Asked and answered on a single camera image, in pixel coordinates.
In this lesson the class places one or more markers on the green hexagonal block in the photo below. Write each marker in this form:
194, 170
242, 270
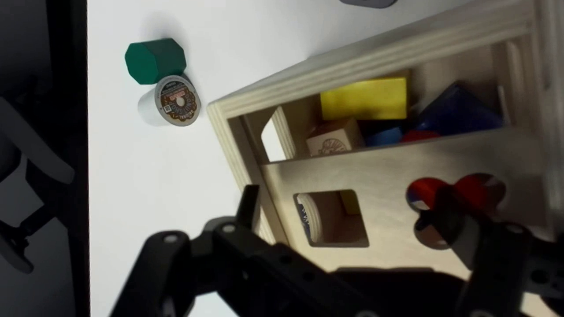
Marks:
154, 61

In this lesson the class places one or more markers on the grey remote control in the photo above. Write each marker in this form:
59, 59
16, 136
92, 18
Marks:
367, 2

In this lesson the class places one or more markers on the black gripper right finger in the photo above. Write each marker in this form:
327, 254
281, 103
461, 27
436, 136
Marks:
505, 270

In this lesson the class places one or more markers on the blue toy block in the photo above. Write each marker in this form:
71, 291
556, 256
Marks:
455, 112

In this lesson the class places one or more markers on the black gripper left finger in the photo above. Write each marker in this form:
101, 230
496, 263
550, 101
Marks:
235, 270

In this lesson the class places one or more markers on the wooden sliding lid with holes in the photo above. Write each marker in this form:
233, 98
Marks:
388, 177

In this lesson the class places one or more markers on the printed wooden cube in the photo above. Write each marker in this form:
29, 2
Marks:
335, 142

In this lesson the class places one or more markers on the red toy block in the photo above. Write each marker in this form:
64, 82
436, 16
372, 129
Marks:
476, 191

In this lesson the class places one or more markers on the yellow toy block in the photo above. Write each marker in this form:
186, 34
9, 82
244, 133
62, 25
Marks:
364, 99

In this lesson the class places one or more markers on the blue toy cylinder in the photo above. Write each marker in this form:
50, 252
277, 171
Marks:
385, 136

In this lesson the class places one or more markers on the wooden shape sorter toy box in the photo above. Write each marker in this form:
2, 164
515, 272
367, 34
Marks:
364, 59

